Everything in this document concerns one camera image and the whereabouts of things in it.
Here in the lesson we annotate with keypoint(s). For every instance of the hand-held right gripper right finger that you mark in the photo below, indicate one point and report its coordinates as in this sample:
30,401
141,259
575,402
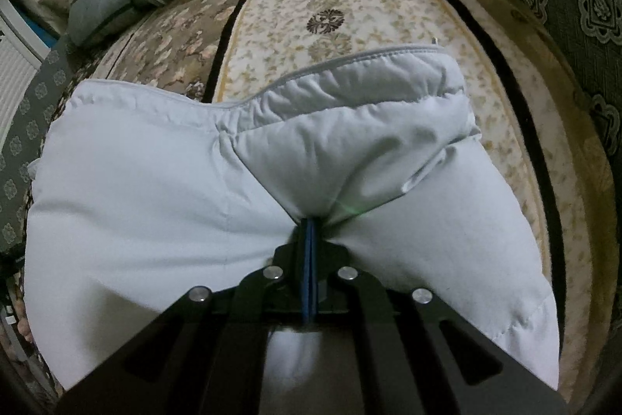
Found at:
335,283

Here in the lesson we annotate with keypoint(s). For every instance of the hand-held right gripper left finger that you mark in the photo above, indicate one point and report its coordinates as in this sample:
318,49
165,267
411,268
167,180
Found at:
286,279

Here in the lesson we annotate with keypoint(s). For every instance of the white padded jacket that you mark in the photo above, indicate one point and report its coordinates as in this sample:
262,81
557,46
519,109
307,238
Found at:
146,201

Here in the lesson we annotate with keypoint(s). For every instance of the floral patterned blanket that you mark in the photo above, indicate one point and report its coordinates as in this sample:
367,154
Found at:
291,31

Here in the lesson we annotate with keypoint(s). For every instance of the white radiator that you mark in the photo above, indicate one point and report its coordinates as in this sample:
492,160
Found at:
14,70

